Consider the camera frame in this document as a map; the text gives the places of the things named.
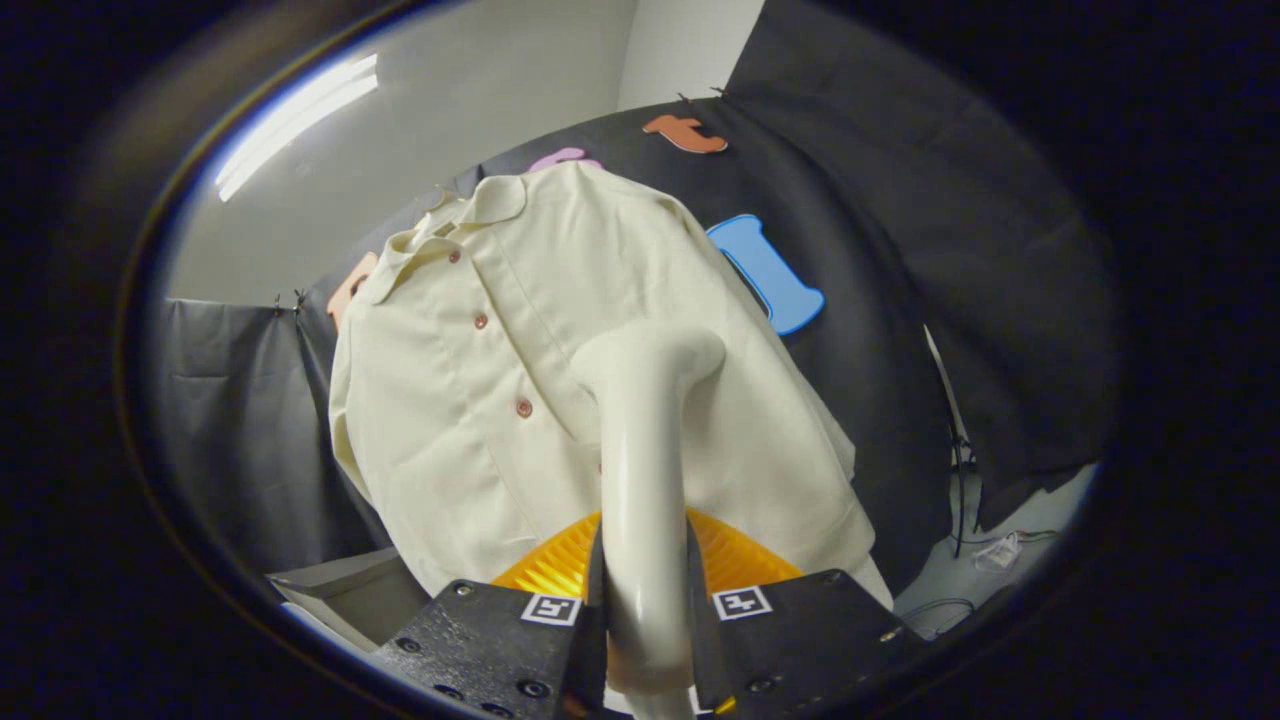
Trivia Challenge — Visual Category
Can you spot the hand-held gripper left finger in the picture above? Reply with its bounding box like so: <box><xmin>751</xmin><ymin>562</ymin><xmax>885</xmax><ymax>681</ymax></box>
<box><xmin>370</xmin><ymin>510</ymin><xmax>609</xmax><ymax>720</ymax></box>

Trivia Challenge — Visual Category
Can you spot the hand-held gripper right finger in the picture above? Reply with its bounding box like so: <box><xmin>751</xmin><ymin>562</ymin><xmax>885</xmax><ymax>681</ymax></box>
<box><xmin>685</xmin><ymin>508</ymin><xmax>926</xmax><ymax>717</ymax></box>

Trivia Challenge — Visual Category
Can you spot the cream button-up shirt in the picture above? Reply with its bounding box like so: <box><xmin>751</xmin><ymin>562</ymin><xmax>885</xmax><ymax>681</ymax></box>
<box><xmin>328</xmin><ymin>162</ymin><xmax>894</xmax><ymax>611</ymax></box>

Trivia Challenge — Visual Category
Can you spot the grey and white cabinet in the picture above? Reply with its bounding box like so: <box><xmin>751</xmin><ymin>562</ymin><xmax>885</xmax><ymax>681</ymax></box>
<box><xmin>268</xmin><ymin>547</ymin><xmax>431</xmax><ymax>651</ymax></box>

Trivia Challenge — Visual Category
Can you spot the white crumpled wrapper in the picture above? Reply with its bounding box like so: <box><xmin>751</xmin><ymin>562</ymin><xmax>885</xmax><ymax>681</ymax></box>
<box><xmin>975</xmin><ymin>532</ymin><xmax>1023</xmax><ymax>572</ymax></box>

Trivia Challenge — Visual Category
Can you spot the black backdrop cloth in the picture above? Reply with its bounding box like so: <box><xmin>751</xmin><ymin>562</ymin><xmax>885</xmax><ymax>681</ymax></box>
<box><xmin>160</xmin><ymin>0</ymin><xmax>1121</xmax><ymax>591</ymax></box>

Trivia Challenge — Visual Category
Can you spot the ceiling tube light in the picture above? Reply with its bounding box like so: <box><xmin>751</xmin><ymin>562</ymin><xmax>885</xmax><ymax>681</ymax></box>
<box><xmin>215</xmin><ymin>52</ymin><xmax>381</xmax><ymax>203</ymax></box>

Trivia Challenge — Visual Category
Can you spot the black cable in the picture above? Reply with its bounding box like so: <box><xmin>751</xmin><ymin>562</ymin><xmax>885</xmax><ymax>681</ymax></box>
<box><xmin>945</xmin><ymin>425</ymin><xmax>1061</xmax><ymax>559</ymax></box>

